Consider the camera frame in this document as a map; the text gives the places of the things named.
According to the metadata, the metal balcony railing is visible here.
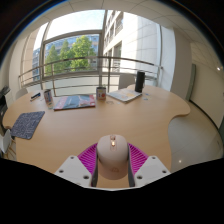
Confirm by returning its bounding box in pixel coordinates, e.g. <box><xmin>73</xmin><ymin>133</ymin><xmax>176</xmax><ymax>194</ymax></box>
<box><xmin>18</xmin><ymin>55</ymin><xmax>164</xmax><ymax>89</ymax></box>

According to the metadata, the black cylinder speaker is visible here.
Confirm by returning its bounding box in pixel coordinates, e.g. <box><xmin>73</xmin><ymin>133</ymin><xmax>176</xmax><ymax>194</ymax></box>
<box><xmin>134</xmin><ymin>70</ymin><xmax>146</xmax><ymax>94</ymax></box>

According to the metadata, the red magazine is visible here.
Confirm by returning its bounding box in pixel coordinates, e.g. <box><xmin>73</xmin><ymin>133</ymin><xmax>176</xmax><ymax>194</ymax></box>
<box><xmin>53</xmin><ymin>94</ymin><xmax>97</xmax><ymax>111</ymax></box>

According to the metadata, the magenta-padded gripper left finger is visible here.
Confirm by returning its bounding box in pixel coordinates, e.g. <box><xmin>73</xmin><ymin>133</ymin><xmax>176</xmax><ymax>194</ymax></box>
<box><xmin>54</xmin><ymin>142</ymin><xmax>99</xmax><ymax>188</ymax></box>

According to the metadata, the grey door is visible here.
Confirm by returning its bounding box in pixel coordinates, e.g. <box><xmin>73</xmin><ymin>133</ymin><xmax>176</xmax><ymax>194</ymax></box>
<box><xmin>185</xmin><ymin>63</ymin><xmax>198</xmax><ymax>102</ymax></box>

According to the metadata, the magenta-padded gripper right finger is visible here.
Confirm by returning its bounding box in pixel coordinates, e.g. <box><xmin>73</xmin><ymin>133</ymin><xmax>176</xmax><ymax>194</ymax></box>
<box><xmin>127</xmin><ymin>142</ymin><xmax>172</xmax><ymax>188</ymax></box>

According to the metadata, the beige computer mouse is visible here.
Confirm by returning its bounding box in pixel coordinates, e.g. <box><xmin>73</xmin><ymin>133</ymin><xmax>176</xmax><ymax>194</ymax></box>
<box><xmin>96</xmin><ymin>133</ymin><xmax>130</xmax><ymax>181</ymax></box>

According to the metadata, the black and white printer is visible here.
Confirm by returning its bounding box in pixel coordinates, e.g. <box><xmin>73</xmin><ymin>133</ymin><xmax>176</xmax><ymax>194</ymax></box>
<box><xmin>0</xmin><ymin>85</ymin><xmax>11</xmax><ymax>129</ymax></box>

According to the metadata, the blue patterned mouse pad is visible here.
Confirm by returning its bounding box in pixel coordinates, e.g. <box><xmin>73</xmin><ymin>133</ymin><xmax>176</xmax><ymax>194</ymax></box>
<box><xmin>10</xmin><ymin>110</ymin><xmax>46</xmax><ymax>141</ymax></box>

